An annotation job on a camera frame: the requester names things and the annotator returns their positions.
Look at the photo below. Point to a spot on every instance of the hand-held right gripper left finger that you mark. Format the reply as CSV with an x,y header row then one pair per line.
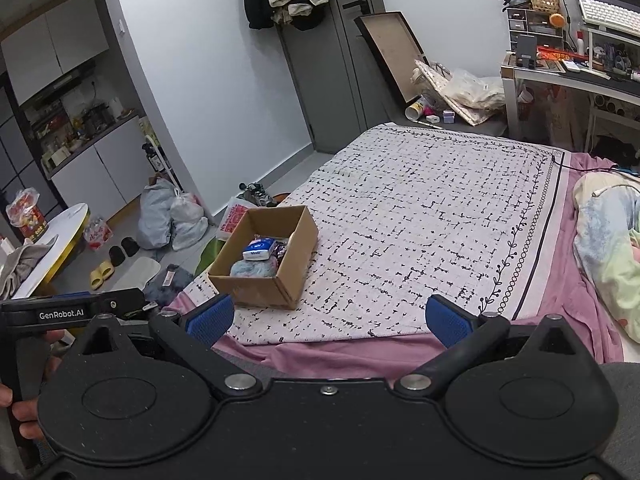
x,y
210,317

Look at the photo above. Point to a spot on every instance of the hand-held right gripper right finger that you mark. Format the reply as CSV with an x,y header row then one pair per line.
x,y
450,321

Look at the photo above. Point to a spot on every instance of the blue fluffy cloth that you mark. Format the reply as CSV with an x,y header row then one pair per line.
x,y
252,269

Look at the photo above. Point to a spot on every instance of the blue white tissue pack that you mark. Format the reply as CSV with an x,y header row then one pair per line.
x,y
257,250

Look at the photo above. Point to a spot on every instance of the black plastic packet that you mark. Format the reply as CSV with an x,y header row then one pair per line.
x,y
281,250

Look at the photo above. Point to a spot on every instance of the brown cardboard box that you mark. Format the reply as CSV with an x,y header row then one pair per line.
x,y
295,260

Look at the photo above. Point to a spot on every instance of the person's left hand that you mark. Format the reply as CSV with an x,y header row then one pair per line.
x,y
29,422

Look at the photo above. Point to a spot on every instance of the grey cloth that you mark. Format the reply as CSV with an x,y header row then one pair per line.
x,y
20,270

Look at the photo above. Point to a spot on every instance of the yellow slipper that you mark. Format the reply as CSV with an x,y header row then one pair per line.
x,y
95,279
106,270

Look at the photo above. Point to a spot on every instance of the round white yellow table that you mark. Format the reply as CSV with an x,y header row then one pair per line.
x,y
55,240

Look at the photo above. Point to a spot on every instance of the black slipper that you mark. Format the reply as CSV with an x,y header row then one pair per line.
x,y
130,245
116,256

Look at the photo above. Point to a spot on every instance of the clear red drink pack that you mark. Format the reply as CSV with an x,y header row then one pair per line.
x,y
97,232

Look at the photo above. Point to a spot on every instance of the red snack bag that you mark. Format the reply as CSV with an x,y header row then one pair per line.
x,y
25,214

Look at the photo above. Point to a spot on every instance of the red white printed bag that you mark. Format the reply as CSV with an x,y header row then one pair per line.
x,y
231,217

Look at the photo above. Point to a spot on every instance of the white plastic bag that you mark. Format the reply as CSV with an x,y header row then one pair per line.
x,y
187,217

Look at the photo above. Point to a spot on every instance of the grey plastic bag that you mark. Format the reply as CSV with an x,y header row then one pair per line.
x,y
152,215

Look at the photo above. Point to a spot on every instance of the white black printed blanket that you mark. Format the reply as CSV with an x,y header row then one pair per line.
x,y
400,210

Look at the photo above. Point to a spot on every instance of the pair of sneakers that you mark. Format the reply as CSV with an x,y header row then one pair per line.
x,y
256,194

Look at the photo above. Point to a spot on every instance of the cluttered kitchen counter cabinet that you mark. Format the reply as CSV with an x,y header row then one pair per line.
x,y
80,150

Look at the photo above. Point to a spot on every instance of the pastel floral quilt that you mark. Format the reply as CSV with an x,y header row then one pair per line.
x,y
605,240

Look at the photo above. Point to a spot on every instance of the small purple box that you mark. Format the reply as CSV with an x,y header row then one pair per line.
x,y
448,116

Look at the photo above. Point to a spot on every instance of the paper cup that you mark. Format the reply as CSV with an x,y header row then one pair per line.
x,y
414,110

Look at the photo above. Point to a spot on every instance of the pile of clear bags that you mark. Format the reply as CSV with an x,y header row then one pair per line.
x,y
467,92

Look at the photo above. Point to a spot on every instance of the grey door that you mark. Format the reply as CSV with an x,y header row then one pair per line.
x,y
325,85

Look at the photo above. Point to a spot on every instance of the white desk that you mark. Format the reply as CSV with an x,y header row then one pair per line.
x,y
550,77

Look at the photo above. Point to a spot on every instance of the grey drawer organizer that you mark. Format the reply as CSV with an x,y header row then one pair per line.
x,y
532,22

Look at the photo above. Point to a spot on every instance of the orange ball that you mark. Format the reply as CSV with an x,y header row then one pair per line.
x,y
556,20

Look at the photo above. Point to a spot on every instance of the wicker basket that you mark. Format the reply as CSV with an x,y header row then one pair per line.
x,y
544,1

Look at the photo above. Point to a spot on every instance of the white keyboard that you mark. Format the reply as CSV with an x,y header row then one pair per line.
x,y
607,12

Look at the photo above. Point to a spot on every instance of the white wall cabinet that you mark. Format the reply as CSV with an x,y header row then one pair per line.
x,y
55,45

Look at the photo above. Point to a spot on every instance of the wooden picture frame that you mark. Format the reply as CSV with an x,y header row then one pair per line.
x,y
395,50

